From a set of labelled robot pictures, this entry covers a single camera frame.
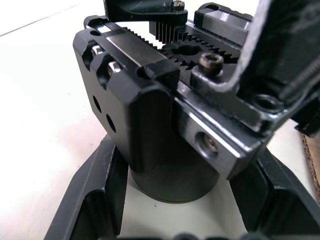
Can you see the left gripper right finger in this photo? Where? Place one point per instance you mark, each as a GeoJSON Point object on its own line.
{"type": "Point", "coordinates": [287, 212]}

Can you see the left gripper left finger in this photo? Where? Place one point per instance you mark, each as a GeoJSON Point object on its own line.
{"type": "Point", "coordinates": [75, 212]}

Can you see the black spare gripper body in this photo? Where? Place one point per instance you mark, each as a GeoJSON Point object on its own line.
{"type": "Point", "coordinates": [150, 125]}

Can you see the dark socket head screw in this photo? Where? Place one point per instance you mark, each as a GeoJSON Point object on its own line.
{"type": "Point", "coordinates": [178, 4]}
{"type": "Point", "coordinates": [210, 62]}

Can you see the wooden block with green screws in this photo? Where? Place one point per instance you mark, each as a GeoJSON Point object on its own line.
{"type": "Point", "coordinates": [312, 162]}

